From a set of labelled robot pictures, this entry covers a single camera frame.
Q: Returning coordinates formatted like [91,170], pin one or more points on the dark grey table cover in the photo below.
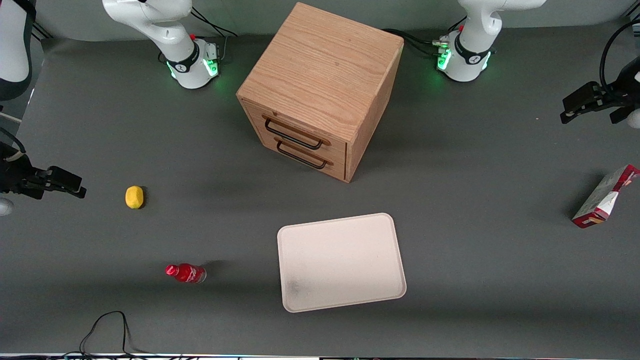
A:
[500,280]

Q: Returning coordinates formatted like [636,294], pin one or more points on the yellow lemon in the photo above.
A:
[134,197]

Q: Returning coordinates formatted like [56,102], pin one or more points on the red cookie box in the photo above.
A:
[597,200]

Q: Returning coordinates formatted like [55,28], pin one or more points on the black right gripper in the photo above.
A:
[14,176]

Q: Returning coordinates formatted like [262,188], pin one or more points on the wooden drawer front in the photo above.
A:
[336,167]
[300,127]

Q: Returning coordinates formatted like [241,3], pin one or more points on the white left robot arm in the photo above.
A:
[470,50]

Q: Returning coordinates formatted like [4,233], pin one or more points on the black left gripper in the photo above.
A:
[621,94]

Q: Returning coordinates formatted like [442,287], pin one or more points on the wooden two-drawer cabinet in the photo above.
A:
[325,65]

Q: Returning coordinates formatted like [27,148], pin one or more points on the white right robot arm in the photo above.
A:
[150,20]

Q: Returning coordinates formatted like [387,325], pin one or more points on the red cola bottle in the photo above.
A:
[187,273]

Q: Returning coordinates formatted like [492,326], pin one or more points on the white rectangular tray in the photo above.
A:
[340,265]

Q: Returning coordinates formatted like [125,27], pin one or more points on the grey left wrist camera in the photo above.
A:
[635,119]

